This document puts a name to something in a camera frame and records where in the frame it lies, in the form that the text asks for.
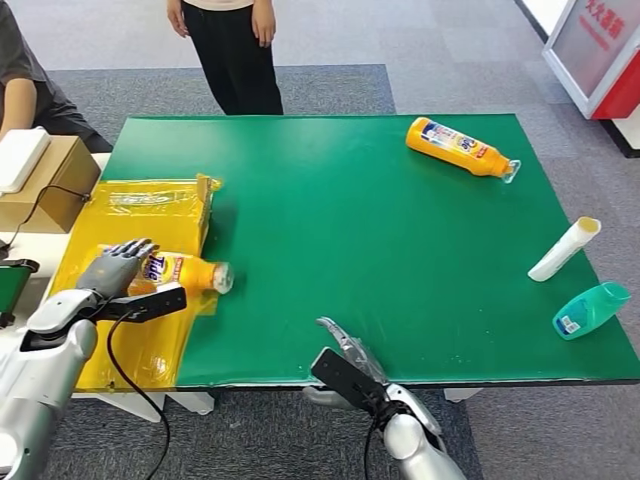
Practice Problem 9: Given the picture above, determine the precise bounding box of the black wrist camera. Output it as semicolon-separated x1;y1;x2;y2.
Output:
310;348;389;417
97;286;188;325

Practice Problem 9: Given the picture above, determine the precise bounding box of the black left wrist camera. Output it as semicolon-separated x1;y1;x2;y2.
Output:
97;286;188;325

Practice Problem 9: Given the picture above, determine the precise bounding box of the white table foot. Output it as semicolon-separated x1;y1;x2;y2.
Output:
443;386;485;405
167;390;216;417
72;390;167;425

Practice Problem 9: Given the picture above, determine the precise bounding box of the teal plastic bottle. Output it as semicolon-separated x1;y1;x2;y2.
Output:
552;282;632;342

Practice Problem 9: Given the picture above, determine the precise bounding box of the green table mat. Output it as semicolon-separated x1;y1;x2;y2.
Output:
101;113;640;390

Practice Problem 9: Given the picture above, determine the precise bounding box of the white bottle yellow cap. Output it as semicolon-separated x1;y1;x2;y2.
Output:
527;216;602;284

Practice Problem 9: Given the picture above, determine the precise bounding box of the orange detergent bottle clear cap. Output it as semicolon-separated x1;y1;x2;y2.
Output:
405;117;522;185
100;250;235;297

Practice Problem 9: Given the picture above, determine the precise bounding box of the white flat device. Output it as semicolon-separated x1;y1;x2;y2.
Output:
0;127;53;195

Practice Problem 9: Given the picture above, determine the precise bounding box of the person's left hand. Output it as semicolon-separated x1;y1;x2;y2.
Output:
251;0;278;49

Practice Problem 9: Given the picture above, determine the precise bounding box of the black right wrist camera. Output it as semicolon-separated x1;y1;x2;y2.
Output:
310;348;389;417

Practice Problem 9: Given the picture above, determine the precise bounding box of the person's right hand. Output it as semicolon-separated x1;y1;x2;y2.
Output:
166;0;189;40

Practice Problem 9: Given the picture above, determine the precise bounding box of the yellow taped box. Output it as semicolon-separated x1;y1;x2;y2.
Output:
48;173;224;393

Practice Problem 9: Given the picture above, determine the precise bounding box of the black camera cable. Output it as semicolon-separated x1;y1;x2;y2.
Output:
363;410;382;480
106;311;171;480

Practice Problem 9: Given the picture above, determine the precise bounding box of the black right camera cable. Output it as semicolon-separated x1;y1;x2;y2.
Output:
363;410;382;480

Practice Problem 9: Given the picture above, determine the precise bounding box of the person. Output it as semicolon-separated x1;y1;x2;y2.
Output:
166;0;285;117
0;0;114;155

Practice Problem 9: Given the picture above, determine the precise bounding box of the thin black cable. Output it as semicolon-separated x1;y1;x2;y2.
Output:
0;184;93;254

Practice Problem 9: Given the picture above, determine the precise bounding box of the black left camera cable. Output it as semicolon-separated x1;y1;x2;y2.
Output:
106;311;171;480

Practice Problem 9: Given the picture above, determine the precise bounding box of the green container black rim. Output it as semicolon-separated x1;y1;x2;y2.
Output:
0;258;41;330

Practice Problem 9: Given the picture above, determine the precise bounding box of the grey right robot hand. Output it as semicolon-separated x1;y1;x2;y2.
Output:
315;316;389;387

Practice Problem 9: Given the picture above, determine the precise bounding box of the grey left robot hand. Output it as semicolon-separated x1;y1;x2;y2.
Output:
76;238;159;300

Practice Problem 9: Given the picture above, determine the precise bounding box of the red and white sign stand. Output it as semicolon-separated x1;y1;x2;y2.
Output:
542;0;640;121

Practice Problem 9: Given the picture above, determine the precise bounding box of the brown cardboard box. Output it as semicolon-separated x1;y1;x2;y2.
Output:
0;135;103;235

